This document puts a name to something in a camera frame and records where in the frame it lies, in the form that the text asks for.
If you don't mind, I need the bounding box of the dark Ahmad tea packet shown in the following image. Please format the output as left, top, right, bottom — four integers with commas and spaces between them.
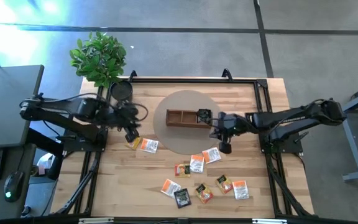
173, 188, 192, 209
196, 108, 214, 125

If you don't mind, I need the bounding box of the white orange Tazo tea packet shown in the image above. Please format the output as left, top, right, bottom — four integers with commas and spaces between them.
139, 138, 160, 154
160, 179, 182, 199
232, 180, 250, 200
201, 147, 223, 165
189, 154, 205, 174

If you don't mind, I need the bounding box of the black plant pot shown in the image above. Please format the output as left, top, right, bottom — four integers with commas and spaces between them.
109, 80, 134, 101

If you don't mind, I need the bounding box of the white pink small object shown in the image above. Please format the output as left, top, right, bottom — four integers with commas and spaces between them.
37, 152, 56, 175

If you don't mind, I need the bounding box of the silver metal bracket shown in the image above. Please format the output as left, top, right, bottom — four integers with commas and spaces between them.
78, 217, 115, 224
252, 218, 288, 224

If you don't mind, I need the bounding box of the yellow mango tea packet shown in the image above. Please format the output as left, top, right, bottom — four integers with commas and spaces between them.
174, 163, 191, 179
214, 174, 234, 195
194, 182, 214, 205

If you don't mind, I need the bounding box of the round grey table mat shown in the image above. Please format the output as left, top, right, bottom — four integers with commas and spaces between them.
152, 90, 222, 156

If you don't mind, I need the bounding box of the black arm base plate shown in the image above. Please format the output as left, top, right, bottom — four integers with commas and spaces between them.
61, 135, 109, 153
259, 129, 304, 155

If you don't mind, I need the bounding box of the wooden three-compartment tea box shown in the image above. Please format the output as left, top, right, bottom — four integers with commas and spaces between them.
165, 108, 213, 129

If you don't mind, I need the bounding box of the green artificial plant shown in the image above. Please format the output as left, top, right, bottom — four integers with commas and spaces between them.
69, 30, 127, 89

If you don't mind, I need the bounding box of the black desk leg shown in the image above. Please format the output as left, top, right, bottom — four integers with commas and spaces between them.
46, 154, 64, 181

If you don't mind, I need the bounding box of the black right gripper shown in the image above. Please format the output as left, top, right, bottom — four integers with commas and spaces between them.
209, 112, 252, 140

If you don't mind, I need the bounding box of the black computer mouse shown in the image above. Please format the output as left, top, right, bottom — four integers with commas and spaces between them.
3, 170, 25, 203

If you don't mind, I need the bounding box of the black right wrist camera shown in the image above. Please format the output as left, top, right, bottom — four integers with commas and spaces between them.
218, 139, 233, 155

